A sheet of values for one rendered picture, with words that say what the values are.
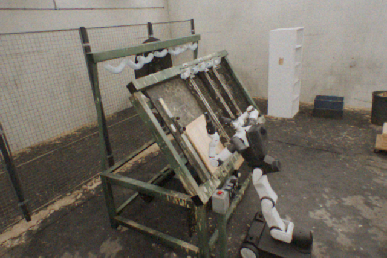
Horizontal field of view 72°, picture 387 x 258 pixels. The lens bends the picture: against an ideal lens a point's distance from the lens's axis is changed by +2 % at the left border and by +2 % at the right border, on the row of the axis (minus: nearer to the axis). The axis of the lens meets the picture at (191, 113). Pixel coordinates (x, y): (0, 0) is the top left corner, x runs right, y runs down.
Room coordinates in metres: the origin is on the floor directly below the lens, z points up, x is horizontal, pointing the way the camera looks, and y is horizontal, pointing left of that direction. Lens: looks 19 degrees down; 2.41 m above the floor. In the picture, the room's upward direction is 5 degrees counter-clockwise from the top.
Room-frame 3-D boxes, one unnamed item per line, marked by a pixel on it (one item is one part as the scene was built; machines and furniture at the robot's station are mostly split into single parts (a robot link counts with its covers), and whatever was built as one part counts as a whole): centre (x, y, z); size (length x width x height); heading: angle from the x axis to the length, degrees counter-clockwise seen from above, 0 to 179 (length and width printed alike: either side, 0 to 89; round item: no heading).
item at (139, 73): (3.43, 0.41, 1.85); 0.80 x 0.06 x 0.80; 149
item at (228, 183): (2.38, -0.36, 0.69); 0.50 x 0.14 x 0.24; 149
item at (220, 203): (1.97, -0.19, 0.84); 0.12 x 0.12 x 0.18; 59
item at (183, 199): (3.30, 0.00, 0.41); 2.20 x 1.38 x 0.83; 149
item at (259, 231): (2.17, -0.81, 0.19); 0.64 x 0.52 x 0.33; 59
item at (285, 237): (2.15, -0.84, 0.28); 0.21 x 0.20 x 0.13; 59
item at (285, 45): (6.22, -2.33, 1.03); 0.61 x 0.58 x 2.05; 143
